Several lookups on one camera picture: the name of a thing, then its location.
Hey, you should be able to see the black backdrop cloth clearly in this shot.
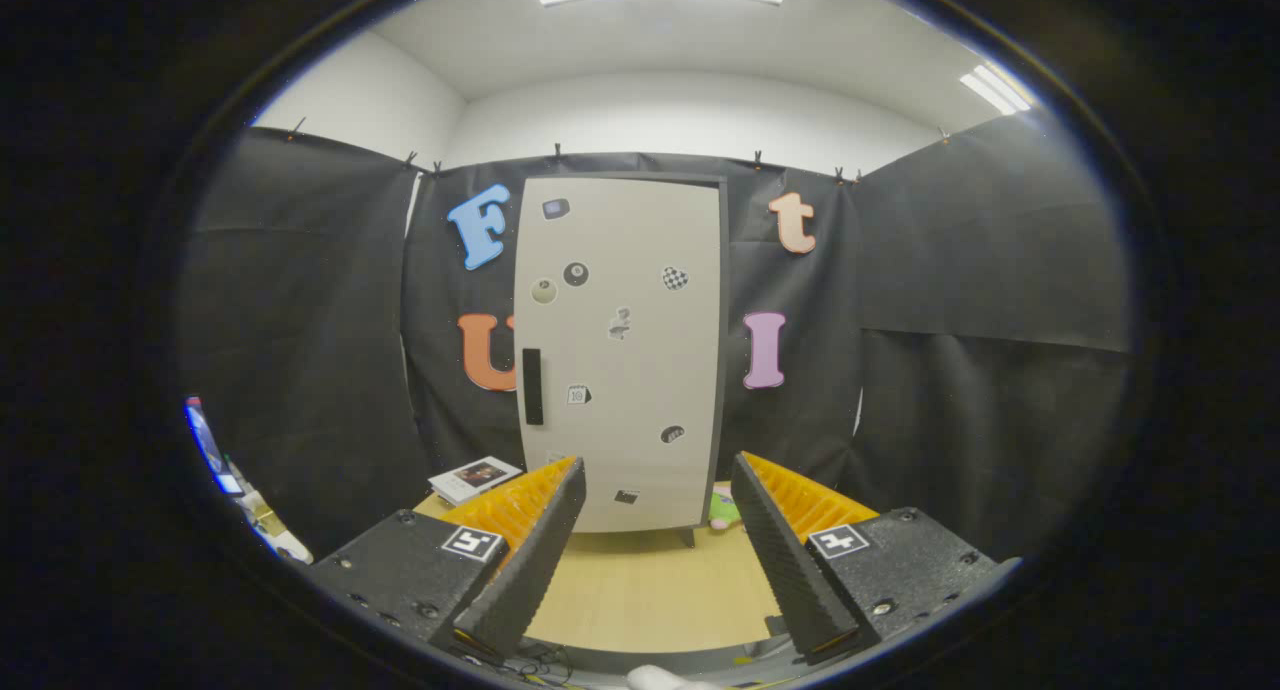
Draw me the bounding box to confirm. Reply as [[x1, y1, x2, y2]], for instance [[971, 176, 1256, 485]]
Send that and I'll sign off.
[[180, 115, 1136, 561]]

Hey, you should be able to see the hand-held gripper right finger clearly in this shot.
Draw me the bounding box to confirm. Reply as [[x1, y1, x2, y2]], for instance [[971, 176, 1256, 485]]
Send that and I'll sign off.
[[730, 452, 1021, 666]]

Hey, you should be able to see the grey shoe cabinet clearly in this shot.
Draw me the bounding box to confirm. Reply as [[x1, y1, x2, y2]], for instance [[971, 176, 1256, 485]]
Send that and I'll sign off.
[[513, 170, 731, 549]]

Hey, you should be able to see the blue and white clutter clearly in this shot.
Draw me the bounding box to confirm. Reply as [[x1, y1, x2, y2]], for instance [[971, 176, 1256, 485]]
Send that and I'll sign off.
[[185, 397, 313, 566]]

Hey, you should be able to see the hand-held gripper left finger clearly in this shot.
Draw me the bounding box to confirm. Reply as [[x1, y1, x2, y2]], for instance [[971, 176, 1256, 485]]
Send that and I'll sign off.
[[305, 456, 588, 661]]

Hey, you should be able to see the black door handle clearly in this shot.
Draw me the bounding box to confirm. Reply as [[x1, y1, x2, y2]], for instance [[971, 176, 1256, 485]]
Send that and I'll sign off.
[[521, 348, 545, 427]]

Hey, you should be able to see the small ceiling light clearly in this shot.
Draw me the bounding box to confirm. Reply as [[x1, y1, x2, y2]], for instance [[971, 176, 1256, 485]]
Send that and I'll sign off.
[[958, 63, 1033, 117]]

